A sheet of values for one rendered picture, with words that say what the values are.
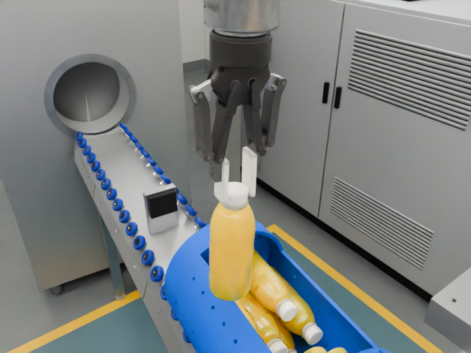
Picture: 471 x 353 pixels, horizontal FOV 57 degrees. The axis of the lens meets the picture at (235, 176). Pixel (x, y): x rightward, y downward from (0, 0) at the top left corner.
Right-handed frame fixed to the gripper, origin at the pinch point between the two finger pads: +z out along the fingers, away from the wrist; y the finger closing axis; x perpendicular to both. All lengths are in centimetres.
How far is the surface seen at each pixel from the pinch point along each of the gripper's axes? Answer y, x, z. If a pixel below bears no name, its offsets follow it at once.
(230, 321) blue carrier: 0.2, 0.7, 29.3
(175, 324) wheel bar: 1, -25, 57
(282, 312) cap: -13.2, -1.8, 36.2
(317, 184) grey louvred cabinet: -135, -129, 110
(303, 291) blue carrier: -23.2, -7.5, 40.2
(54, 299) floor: 26, -147, 150
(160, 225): -9, -61, 53
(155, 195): -8, -61, 41
